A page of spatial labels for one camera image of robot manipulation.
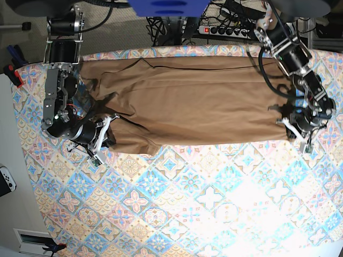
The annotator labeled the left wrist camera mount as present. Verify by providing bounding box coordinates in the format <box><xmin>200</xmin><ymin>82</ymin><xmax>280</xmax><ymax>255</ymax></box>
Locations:
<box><xmin>275</xmin><ymin>117</ymin><xmax>313</xmax><ymax>155</ymax></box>

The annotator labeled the patterned tile tablecloth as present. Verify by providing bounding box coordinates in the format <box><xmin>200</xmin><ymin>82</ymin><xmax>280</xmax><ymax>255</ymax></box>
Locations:
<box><xmin>11</xmin><ymin>50</ymin><xmax>342</xmax><ymax>256</ymax></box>

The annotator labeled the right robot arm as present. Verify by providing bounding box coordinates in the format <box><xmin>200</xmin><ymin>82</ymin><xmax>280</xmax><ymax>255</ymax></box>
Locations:
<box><xmin>41</xmin><ymin>4</ymin><xmax>115</xmax><ymax>152</ymax></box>

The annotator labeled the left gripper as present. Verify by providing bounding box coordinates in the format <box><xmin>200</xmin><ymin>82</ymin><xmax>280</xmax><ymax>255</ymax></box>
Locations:
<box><xmin>286</xmin><ymin>128</ymin><xmax>296</xmax><ymax>140</ymax></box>

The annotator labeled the white vent box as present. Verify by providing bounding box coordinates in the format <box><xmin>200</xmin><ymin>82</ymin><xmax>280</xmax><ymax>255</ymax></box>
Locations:
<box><xmin>13</xmin><ymin>228</ymin><xmax>53</xmax><ymax>256</ymax></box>

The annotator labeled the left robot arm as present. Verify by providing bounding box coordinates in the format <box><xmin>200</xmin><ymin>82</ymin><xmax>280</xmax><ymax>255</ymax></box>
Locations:
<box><xmin>254</xmin><ymin>1</ymin><xmax>336</xmax><ymax>142</ymax></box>

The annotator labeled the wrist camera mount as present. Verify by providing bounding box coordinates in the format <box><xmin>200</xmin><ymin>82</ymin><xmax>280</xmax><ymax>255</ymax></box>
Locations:
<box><xmin>66</xmin><ymin>113</ymin><xmax>120</xmax><ymax>169</ymax></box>
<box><xmin>275</xmin><ymin>117</ymin><xmax>313</xmax><ymax>155</ymax></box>

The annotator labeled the black clamp bottom left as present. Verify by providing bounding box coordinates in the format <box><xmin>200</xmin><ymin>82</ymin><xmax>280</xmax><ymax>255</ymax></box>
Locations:
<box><xmin>42</xmin><ymin>241</ymin><xmax>67</xmax><ymax>257</ymax></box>

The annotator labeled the white power strip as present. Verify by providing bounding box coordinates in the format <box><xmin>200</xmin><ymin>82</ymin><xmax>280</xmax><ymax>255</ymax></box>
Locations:
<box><xmin>198</xmin><ymin>25</ymin><xmax>252</xmax><ymax>39</ymax></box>

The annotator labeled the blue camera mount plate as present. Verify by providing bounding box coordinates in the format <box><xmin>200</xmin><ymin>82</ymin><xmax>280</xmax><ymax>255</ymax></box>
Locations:
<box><xmin>128</xmin><ymin>0</ymin><xmax>210</xmax><ymax>17</ymax></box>

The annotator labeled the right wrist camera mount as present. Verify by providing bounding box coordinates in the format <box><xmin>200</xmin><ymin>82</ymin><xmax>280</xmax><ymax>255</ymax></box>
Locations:
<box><xmin>66</xmin><ymin>113</ymin><xmax>120</xmax><ymax>169</ymax></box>

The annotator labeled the brown t-shirt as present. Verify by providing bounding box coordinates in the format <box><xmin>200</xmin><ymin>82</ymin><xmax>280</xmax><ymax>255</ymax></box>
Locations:
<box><xmin>80</xmin><ymin>56</ymin><xmax>287</xmax><ymax>155</ymax></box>

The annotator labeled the black caster wheel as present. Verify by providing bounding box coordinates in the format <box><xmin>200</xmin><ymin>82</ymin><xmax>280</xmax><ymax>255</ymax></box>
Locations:
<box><xmin>21</xmin><ymin>22</ymin><xmax>32</xmax><ymax>31</ymax></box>

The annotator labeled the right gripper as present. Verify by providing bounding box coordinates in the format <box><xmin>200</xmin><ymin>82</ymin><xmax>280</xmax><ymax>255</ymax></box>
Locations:
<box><xmin>103</xmin><ymin>128</ymin><xmax>116</xmax><ymax>148</ymax></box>

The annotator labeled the red black clamp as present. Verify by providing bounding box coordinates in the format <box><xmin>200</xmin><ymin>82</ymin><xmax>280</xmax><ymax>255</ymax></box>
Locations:
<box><xmin>3</xmin><ymin>65</ymin><xmax>24</xmax><ymax>88</ymax></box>

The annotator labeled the white game controller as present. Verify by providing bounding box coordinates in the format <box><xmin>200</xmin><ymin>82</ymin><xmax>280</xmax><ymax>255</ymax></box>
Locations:
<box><xmin>0</xmin><ymin>166</ymin><xmax>17</xmax><ymax>196</ymax></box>

